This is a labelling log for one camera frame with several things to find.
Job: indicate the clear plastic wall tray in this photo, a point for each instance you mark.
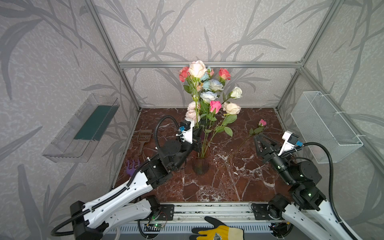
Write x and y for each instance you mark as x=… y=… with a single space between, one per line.
x=78 y=139

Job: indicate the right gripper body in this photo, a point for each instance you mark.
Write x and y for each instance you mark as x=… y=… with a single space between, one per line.
x=269 y=153

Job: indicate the purple plastic hook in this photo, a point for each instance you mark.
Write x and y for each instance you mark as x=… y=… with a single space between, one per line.
x=131 y=167

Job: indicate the yellow black work glove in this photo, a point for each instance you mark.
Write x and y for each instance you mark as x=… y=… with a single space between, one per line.
x=220 y=231

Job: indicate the red pink rose stem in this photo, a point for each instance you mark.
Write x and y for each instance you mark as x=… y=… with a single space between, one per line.
x=185 y=77

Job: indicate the pale pink flower stem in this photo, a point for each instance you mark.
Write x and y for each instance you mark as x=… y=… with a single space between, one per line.
x=193 y=112

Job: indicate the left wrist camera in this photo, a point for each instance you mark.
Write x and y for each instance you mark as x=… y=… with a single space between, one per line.
x=185 y=134

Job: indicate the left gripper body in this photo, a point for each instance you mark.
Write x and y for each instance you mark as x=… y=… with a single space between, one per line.
x=193 y=142

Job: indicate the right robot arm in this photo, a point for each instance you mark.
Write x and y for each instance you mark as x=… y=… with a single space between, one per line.
x=311 y=211

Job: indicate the hot pink rose stem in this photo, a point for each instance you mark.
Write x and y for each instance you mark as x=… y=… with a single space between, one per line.
x=209 y=121

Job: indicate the small magenta rose stem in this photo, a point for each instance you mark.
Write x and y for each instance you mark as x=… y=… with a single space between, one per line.
x=259 y=129

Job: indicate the white blue rose stem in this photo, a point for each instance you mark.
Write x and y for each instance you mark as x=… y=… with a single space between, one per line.
x=206 y=97
x=215 y=86

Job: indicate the coral pink rose stem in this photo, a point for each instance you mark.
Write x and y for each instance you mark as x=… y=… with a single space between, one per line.
x=224 y=76

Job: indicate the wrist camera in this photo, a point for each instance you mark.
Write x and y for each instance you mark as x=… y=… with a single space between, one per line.
x=185 y=134
x=291 y=142

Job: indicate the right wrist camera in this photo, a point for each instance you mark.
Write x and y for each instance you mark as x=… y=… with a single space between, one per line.
x=291 y=142

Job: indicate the large pale pink rose stem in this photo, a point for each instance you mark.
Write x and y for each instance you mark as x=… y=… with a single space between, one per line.
x=226 y=116

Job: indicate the light blue flower stem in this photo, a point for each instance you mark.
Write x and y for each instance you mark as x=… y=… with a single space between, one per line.
x=205 y=84

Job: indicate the white wire basket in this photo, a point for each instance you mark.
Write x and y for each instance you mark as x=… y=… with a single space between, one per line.
x=319 y=121

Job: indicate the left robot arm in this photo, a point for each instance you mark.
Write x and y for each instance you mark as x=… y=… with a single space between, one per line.
x=92 y=220

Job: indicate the cream white rose stem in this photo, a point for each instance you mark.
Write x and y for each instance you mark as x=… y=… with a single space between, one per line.
x=236 y=93

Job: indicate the red glass vase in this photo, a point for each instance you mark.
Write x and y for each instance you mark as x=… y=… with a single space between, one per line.
x=200 y=164

